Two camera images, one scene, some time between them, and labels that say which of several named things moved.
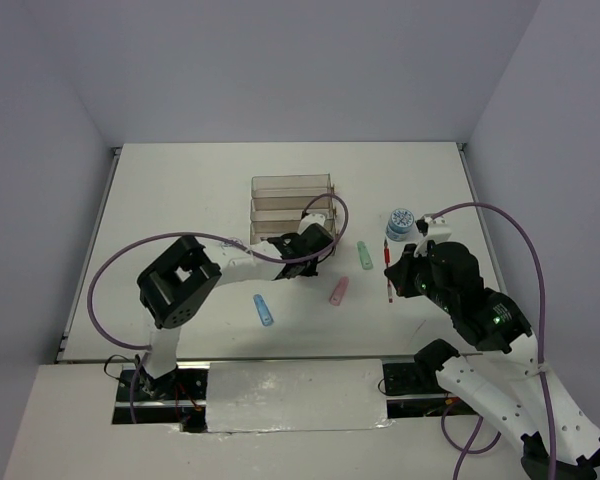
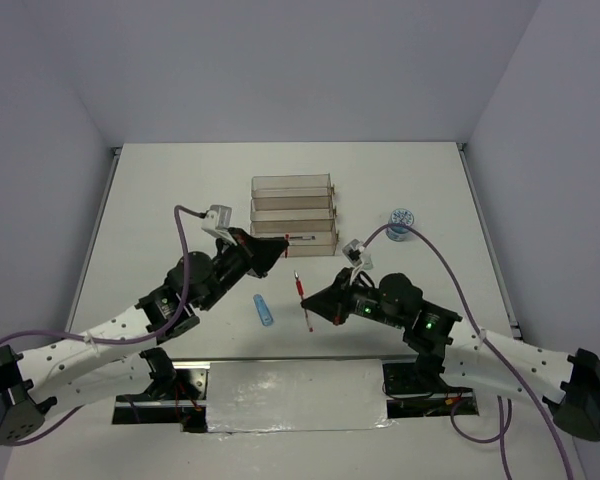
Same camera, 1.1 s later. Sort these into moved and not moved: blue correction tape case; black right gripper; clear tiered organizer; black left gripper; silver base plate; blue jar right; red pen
Moved: black left gripper; black right gripper; red pen
Not moved: blue jar right; clear tiered organizer; silver base plate; blue correction tape case
